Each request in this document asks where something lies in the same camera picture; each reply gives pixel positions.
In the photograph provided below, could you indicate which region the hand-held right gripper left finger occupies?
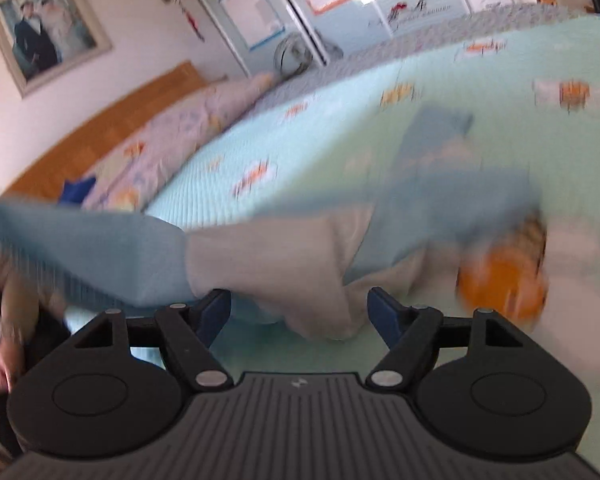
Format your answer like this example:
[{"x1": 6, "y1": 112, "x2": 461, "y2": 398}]
[{"x1": 72, "y1": 289, "x2": 233, "y2": 393}]

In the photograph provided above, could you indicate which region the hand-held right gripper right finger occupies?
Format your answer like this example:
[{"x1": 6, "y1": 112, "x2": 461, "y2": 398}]
[{"x1": 367, "y1": 287, "x2": 526, "y2": 393}]

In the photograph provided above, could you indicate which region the light blue and grey jacket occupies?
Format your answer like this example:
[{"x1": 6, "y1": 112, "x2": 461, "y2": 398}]
[{"x1": 0, "y1": 105, "x2": 551, "y2": 342}]

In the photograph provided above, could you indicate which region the folded dark blue cloth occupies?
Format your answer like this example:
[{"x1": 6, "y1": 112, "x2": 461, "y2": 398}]
[{"x1": 60, "y1": 176, "x2": 98, "y2": 206}]

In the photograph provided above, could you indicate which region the floral duvet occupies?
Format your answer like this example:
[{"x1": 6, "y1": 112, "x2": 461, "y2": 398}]
[{"x1": 77, "y1": 72, "x2": 276, "y2": 213}]

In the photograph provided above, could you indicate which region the bee print quilted bedspread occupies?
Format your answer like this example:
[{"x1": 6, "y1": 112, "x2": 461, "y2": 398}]
[{"x1": 65, "y1": 12, "x2": 600, "y2": 480}]

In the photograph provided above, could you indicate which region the wooden headboard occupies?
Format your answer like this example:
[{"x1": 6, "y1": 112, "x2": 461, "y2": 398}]
[{"x1": 2, "y1": 60, "x2": 206, "y2": 201}]

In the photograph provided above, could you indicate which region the purple heart print sheet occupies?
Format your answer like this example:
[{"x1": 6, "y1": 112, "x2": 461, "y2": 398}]
[{"x1": 252, "y1": 2, "x2": 588, "y2": 106}]

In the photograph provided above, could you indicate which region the red hanging ornament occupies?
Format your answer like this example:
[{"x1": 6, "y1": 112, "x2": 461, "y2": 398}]
[{"x1": 180, "y1": 5, "x2": 204, "y2": 42}]

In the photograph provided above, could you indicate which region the white sliding door wardrobe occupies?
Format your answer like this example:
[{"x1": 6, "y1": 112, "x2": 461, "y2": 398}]
[{"x1": 180, "y1": 0, "x2": 473, "y2": 78}]

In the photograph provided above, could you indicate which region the framed wedding photo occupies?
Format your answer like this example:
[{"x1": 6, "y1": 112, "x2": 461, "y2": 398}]
[{"x1": 0, "y1": 0, "x2": 113, "y2": 100}]

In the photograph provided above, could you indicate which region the blue framed wall chart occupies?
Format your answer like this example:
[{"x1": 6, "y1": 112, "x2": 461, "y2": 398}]
[{"x1": 219, "y1": 0, "x2": 286, "y2": 52}]

